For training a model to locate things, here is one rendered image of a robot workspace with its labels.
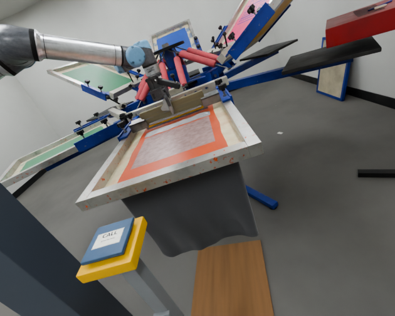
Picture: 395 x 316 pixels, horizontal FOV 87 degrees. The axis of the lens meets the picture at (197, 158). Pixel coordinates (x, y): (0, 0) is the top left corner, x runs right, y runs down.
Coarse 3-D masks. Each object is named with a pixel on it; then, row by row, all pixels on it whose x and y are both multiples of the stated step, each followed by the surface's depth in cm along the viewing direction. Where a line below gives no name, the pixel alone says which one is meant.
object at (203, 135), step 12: (180, 120) 112; (204, 120) 98; (216, 120) 92; (180, 132) 96; (192, 132) 90; (204, 132) 85; (216, 132) 81; (180, 144) 84; (192, 144) 79; (204, 144) 76; (216, 144) 72; (180, 156) 74; (192, 156) 71
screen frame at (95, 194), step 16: (240, 128) 68; (128, 144) 105; (240, 144) 59; (256, 144) 57; (112, 160) 86; (192, 160) 61; (208, 160) 58; (224, 160) 59; (240, 160) 59; (96, 176) 77; (144, 176) 63; (160, 176) 61; (176, 176) 61; (96, 192) 65; (112, 192) 63; (128, 192) 63; (80, 208) 65
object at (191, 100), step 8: (184, 96) 109; (192, 96) 107; (200, 96) 108; (176, 104) 109; (184, 104) 109; (192, 104) 109; (200, 104) 110; (144, 112) 111; (152, 112) 111; (160, 112) 111; (168, 112) 111; (176, 112) 111; (152, 120) 113
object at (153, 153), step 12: (144, 132) 116; (168, 132) 102; (144, 144) 99; (156, 144) 93; (168, 144) 88; (132, 156) 91; (144, 156) 86; (156, 156) 82; (168, 156) 78; (132, 168) 80; (144, 168) 76; (156, 168) 73; (120, 180) 75
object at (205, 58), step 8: (192, 48) 169; (160, 56) 167; (176, 56) 160; (184, 56) 161; (192, 56) 158; (200, 56) 157; (208, 56) 165; (216, 56) 163; (160, 64) 161; (176, 64) 157; (184, 64) 207; (208, 64) 156; (216, 64) 155; (144, 80) 175; (184, 80) 149; (144, 88) 165; (184, 88) 149; (136, 96) 176; (144, 96) 166
